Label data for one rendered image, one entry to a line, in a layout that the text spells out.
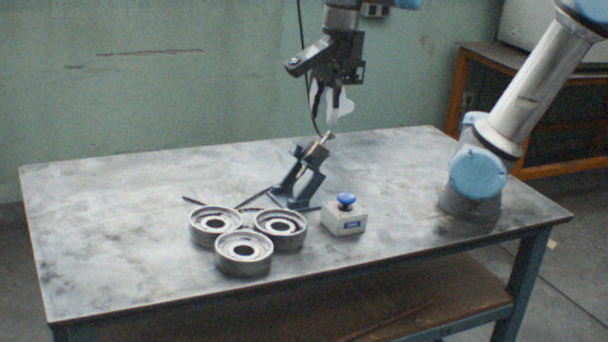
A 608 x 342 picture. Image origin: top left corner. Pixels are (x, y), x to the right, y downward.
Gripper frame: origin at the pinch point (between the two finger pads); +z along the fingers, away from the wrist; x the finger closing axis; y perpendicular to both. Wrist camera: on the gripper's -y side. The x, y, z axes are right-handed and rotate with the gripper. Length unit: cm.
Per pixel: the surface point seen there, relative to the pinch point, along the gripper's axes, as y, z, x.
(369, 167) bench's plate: 22.6, 18.7, 10.2
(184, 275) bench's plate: -36.4, 18.9, -19.2
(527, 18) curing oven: 188, 1, 111
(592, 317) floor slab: 144, 99, 2
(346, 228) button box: -1.5, 17.0, -16.7
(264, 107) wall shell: 61, 53, 146
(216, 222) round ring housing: -25.5, 16.8, -6.6
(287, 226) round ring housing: -12.8, 16.6, -12.7
